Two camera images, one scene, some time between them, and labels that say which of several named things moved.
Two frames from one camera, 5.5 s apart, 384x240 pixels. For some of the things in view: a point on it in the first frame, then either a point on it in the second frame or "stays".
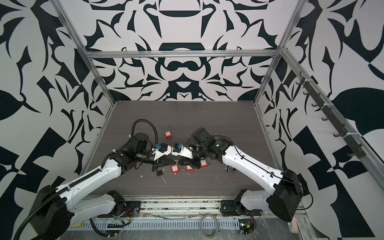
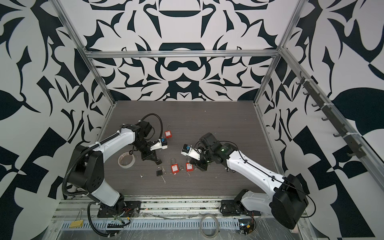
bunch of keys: x=228 y=168 stays
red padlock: x=189 y=168 stays
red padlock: x=175 y=168 stays
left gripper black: x=166 y=162 -> x=152 y=155
